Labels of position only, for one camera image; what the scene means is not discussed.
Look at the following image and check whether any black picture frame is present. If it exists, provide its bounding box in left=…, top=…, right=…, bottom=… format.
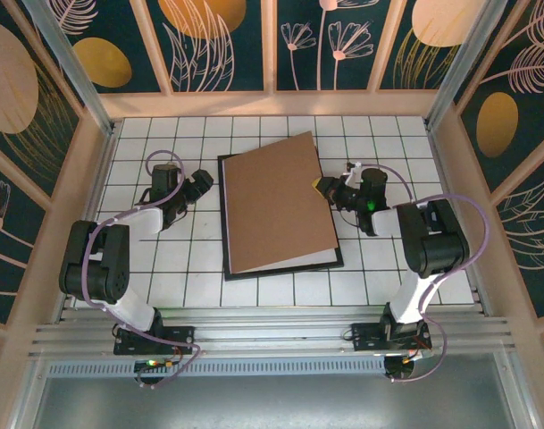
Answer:
left=216, top=153, right=346, bottom=282

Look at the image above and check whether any aluminium rail beam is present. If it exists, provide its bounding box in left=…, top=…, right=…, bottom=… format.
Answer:
left=28, top=306, right=517, bottom=359

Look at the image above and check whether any small circuit board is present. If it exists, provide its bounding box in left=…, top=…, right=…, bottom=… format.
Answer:
left=134, top=357, right=177, bottom=373
left=384, top=350, right=435, bottom=381

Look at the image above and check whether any landscape photo print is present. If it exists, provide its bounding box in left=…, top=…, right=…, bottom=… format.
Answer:
left=222, top=156, right=339, bottom=272

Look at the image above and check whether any grey metal panel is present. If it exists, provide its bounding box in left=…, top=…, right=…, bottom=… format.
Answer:
left=29, top=377, right=518, bottom=429

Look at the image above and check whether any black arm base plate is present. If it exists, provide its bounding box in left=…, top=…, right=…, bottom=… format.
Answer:
left=113, top=324, right=197, bottom=357
left=350, top=321, right=433, bottom=354

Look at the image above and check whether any brown backing board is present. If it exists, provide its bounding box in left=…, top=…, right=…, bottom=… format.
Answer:
left=222, top=130, right=340, bottom=274

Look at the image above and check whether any slotted grey cable duct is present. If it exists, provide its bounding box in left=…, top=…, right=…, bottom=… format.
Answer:
left=46, top=359, right=389, bottom=379

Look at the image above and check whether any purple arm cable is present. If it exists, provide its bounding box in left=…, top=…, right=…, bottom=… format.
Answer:
left=81, top=150, right=201, bottom=391
left=354, top=163, right=492, bottom=384

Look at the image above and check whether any aluminium corner post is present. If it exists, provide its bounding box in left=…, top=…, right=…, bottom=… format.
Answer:
left=425, top=0, right=510, bottom=130
left=22, top=0, right=117, bottom=135

